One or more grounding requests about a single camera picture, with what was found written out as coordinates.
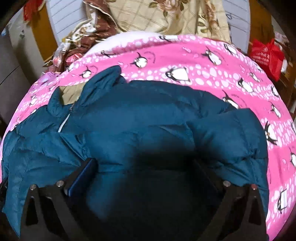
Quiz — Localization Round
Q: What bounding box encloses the red fringed wall hanging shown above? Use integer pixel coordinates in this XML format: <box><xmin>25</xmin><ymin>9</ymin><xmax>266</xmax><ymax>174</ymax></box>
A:
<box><xmin>23</xmin><ymin>0</ymin><xmax>46</xmax><ymax>23</ymax></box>

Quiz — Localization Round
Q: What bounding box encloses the cream floral quilt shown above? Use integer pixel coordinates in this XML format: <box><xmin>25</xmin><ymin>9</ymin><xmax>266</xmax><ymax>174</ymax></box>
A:
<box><xmin>107</xmin><ymin>0</ymin><xmax>231</xmax><ymax>43</ymax></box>

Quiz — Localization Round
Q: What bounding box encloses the grey refrigerator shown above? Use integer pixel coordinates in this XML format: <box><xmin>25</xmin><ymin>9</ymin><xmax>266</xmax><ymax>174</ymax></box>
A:
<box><xmin>0</xmin><ymin>25</ymin><xmax>35</xmax><ymax>127</ymax></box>

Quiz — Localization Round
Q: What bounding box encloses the pink penguin print bedspread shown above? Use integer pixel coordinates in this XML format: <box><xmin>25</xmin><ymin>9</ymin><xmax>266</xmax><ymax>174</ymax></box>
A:
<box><xmin>8</xmin><ymin>32</ymin><xmax>295</xmax><ymax>240</ymax></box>

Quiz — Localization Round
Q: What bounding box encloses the red gift bag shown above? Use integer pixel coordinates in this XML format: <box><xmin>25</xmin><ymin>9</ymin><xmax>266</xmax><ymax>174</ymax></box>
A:
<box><xmin>249</xmin><ymin>39</ymin><xmax>285</xmax><ymax>82</ymax></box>

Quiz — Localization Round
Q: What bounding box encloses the wooden chair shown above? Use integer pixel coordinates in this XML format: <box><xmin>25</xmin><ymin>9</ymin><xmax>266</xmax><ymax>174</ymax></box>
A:
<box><xmin>275</xmin><ymin>41</ymin><xmax>295</xmax><ymax>108</ymax></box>

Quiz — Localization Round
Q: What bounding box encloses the teal quilted puffer jacket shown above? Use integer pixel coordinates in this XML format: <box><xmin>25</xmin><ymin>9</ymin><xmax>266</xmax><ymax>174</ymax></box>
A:
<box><xmin>2</xmin><ymin>66</ymin><xmax>268</xmax><ymax>240</ymax></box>

